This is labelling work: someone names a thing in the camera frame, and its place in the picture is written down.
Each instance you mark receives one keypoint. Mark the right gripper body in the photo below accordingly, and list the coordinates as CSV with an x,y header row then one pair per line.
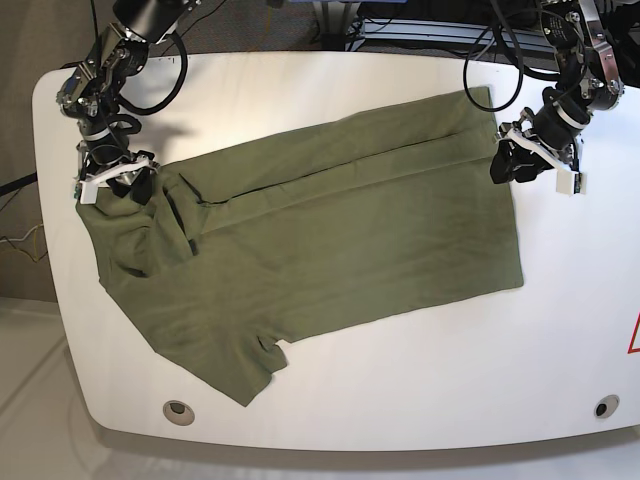
x,y
104,148

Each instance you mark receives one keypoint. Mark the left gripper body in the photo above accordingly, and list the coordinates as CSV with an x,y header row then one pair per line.
x,y
552,132

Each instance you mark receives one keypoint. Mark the olive green T-shirt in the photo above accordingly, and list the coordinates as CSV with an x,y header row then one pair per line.
x,y
308,232

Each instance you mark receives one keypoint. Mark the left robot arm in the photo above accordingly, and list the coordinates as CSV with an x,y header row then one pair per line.
x,y
588,81

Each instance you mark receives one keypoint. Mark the black bar behind table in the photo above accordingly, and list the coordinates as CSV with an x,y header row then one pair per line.
x,y
74,64

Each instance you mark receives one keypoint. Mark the red triangle sticker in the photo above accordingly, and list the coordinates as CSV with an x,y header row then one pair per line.
x,y
634,345

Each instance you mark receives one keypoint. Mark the grey metal table leg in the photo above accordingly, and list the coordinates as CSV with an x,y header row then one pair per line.
x,y
334,19

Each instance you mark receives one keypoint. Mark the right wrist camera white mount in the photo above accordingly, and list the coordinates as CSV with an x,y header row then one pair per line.
x,y
123,174

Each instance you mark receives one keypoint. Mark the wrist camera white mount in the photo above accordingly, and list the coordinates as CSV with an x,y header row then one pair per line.
x,y
123,174
567,182

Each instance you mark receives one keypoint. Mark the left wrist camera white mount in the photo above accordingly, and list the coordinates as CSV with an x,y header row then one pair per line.
x,y
567,182

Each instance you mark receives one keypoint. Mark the aluminium frame rail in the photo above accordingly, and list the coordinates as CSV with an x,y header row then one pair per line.
x,y
532,43

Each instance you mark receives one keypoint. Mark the left table cable grommet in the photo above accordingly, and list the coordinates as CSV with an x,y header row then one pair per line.
x,y
178,413

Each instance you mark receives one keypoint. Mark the table cable grommet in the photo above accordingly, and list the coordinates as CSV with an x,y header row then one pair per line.
x,y
178,413
606,407

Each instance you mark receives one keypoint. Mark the right table cable grommet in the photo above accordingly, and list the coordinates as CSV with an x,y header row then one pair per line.
x,y
606,407

